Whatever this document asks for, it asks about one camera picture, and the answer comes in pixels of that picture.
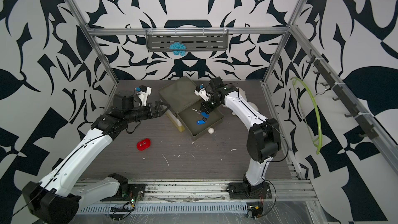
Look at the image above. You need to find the grey slotted wall shelf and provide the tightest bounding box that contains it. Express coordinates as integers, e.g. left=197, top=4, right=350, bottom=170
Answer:
left=145, top=28, right=229, bottom=52

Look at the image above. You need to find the red toy with eyes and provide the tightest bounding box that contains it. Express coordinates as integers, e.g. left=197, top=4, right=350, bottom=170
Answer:
left=136, top=139, right=151, bottom=151

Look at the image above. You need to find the drawer unit olive cream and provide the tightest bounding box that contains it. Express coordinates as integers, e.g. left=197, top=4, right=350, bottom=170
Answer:
left=159, top=76, right=202, bottom=132

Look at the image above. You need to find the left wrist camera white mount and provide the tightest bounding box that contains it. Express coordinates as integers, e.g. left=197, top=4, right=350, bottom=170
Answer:
left=134, top=85, right=152, bottom=106

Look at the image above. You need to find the olive top drawer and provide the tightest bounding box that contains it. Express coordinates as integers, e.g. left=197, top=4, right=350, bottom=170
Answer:
left=177, top=100, right=224, bottom=141

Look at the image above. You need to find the white plush polar bear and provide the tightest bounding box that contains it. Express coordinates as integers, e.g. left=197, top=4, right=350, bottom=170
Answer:
left=222, top=88, right=259, bottom=117

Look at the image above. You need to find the teal crumpled scrunchie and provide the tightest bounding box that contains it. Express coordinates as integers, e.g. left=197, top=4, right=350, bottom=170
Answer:
left=169, top=42, right=187, bottom=56

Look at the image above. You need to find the white slotted cable duct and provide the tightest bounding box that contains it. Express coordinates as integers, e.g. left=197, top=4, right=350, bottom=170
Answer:
left=78, top=202, right=248, bottom=215

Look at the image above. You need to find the green clothes hanger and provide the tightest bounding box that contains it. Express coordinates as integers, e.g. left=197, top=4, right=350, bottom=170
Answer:
left=290, top=77, right=323, bottom=155

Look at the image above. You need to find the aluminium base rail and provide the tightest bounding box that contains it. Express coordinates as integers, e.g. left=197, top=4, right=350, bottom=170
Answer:
left=73, top=178, right=318, bottom=203

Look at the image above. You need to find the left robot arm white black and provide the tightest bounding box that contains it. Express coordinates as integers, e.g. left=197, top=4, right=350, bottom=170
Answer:
left=22, top=91, right=170, bottom=224

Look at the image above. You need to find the dark wall hook rail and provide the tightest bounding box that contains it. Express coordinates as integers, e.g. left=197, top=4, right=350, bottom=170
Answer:
left=309, top=49, right=380, bottom=140

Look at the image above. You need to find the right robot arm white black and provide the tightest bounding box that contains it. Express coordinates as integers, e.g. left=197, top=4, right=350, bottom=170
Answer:
left=194, top=85, right=282, bottom=197

